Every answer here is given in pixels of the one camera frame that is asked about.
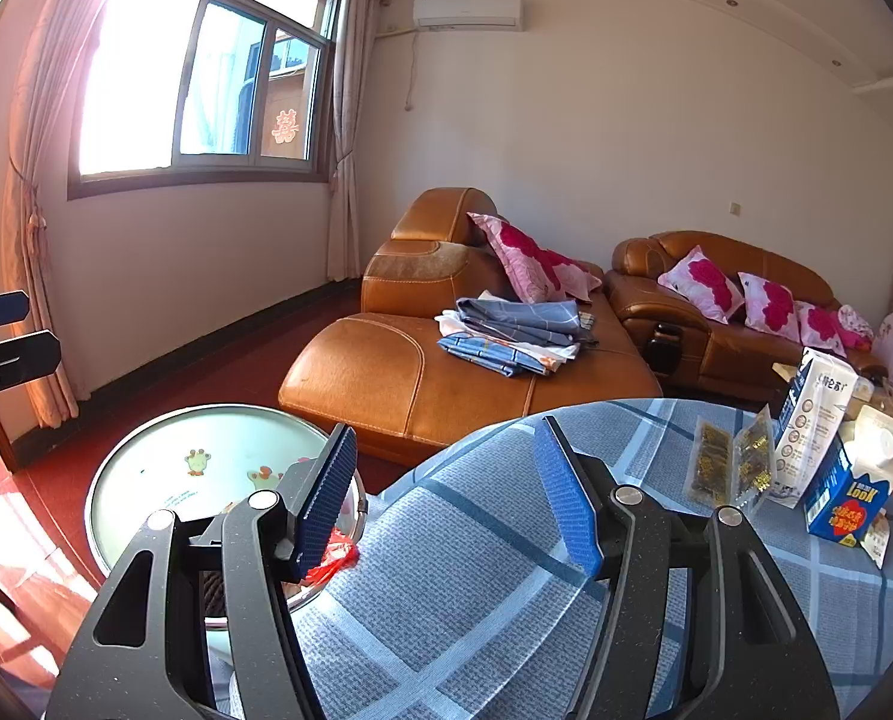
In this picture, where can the white air conditioner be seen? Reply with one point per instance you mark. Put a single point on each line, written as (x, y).
(469, 11)

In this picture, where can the pink plush bundle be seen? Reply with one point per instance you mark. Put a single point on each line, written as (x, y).
(857, 328)

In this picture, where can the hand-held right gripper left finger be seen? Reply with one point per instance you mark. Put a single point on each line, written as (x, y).
(326, 495)

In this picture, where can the brown leather chaise sofa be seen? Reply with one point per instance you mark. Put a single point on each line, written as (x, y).
(356, 382)

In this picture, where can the folded grey plaid bedsheet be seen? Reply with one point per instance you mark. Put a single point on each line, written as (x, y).
(514, 315)

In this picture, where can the brown leather three-seat sofa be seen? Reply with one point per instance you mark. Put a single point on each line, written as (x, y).
(641, 292)

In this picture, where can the sliding window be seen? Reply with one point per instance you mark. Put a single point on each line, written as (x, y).
(221, 75)

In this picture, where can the pale green enamel basin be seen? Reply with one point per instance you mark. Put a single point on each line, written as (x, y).
(214, 435)

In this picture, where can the tall white navy carton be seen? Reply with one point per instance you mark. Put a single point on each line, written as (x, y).
(810, 427)

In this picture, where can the gold snack packet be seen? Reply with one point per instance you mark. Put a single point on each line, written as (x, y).
(755, 465)

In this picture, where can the folded light blue bedsheet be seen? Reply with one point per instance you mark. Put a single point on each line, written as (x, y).
(491, 352)

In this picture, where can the blue white gable milk carton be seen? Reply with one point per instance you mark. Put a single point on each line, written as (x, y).
(847, 502)

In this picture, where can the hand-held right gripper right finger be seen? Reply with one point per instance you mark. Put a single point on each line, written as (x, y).
(566, 495)

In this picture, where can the large pink floral pillow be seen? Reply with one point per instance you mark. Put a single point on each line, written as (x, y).
(529, 255)

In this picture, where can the red paper window decal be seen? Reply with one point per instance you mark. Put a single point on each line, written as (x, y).
(285, 127)

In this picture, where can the wooden glass-top coffee table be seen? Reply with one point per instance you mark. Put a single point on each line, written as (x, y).
(787, 373)

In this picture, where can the red foam net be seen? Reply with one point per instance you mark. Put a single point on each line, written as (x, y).
(334, 559)

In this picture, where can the small white packet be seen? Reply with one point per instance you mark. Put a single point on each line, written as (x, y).
(877, 540)

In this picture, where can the beige curtain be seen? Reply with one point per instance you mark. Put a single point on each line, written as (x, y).
(345, 165)
(41, 165)

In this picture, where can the blue plaid tablecloth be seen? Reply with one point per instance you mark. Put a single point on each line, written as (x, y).
(454, 615)

